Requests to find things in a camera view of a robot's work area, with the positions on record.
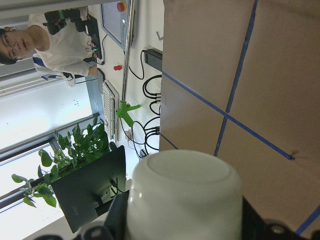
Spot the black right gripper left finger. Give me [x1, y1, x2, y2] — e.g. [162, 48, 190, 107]
[77, 191, 129, 240]

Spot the black power adapter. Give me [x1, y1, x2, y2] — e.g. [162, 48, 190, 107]
[142, 48, 163, 68]

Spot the metal reacher grabber tool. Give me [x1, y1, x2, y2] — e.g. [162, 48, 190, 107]
[116, 0, 141, 127]

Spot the white keyboard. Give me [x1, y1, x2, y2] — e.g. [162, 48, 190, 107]
[102, 79, 119, 142]

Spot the cream white cup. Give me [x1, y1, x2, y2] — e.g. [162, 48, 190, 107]
[126, 150, 243, 240]

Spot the person in white t-shirt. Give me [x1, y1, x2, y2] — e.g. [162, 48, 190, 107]
[0, 13, 97, 77]

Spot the small red object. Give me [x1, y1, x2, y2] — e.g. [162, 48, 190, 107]
[113, 64, 123, 71]

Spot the green potted plant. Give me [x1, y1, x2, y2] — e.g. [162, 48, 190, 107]
[11, 117, 110, 208]

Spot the blue teach pendant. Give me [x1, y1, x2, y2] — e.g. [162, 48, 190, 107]
[100, 0, 136, 50]

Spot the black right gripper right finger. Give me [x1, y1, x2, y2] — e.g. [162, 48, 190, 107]
[241, 197, 313, 240]

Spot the black monitor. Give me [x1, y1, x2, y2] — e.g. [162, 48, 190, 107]
[51, 145, 127, 233]

